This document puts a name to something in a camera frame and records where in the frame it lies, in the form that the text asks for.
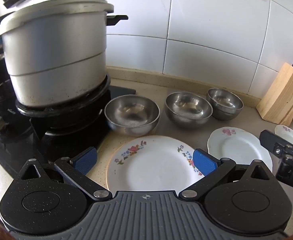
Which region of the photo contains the small stainless steel bowl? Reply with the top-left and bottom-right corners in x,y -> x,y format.
206,87 -> 244,121

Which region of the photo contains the large floral white plate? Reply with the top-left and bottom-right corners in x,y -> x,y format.
106,135 -> 205,192

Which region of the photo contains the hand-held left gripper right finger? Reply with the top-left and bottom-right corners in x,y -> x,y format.
178,148 -> 274,201

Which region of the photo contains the pink flower white plate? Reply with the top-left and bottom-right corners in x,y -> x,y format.
207,126 -> 273,170

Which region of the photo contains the aluminium steamer pot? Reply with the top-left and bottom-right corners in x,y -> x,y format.
0,6 -> 129,108

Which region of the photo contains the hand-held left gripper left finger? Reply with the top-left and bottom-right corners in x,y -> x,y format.
19,147 -> 112,202

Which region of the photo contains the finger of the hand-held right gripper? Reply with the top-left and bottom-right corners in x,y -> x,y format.
260,129 -> 293,159

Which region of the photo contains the wide stainless steel bowl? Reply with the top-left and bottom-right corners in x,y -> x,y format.
104,94 -> 160,136

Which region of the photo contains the small floral white plate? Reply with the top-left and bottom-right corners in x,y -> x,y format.
274,124 -> 293,151

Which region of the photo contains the wooden knife block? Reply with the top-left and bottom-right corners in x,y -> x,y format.
256,62 -> 293,127

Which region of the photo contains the black gas stove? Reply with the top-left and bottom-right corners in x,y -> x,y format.
0,75 -> 137,178

